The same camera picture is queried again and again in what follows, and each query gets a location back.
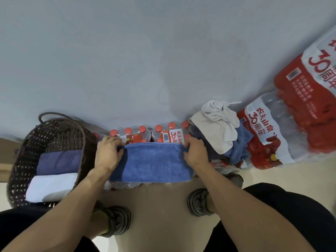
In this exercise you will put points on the person's left hand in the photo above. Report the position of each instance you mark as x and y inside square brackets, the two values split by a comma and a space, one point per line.
[107, 154]

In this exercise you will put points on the person's right hand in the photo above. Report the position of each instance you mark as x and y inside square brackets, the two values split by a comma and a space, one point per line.
[197, 152]

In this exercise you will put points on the dark grey towel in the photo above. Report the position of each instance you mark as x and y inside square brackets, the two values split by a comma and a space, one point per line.
[204, 144]

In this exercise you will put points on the cream towel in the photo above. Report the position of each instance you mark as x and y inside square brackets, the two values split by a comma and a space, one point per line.
[218, 128]

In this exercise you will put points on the light blue towel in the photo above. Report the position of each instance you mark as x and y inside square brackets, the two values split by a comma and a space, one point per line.
[152, 162]
[241, 144]

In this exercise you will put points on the dark blue towel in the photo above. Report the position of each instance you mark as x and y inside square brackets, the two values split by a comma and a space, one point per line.
[60, 162]

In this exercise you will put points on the dark brown wicker basket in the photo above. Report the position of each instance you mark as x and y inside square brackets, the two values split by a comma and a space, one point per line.
[57, 133]

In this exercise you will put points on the white towel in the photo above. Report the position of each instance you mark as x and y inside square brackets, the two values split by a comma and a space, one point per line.
[52, 187]

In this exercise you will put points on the person's left forearm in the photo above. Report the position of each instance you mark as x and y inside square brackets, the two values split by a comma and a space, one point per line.
[60, 212]

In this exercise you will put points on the person's right forearm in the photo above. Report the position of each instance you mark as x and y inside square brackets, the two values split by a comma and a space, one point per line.
[246, 215]

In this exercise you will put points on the person's right grey shoe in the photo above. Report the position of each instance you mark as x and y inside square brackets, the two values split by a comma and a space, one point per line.
[197, 202]

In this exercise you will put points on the person's grey shoe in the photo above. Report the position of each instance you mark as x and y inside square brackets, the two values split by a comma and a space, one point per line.
[197, 202]
[118, 220]

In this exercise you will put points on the person's left grey shoe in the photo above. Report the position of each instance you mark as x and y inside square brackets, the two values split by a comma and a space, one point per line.
[118, 220]

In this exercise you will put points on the brown paper bag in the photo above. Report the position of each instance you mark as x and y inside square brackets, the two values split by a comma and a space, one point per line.
[8, 160]

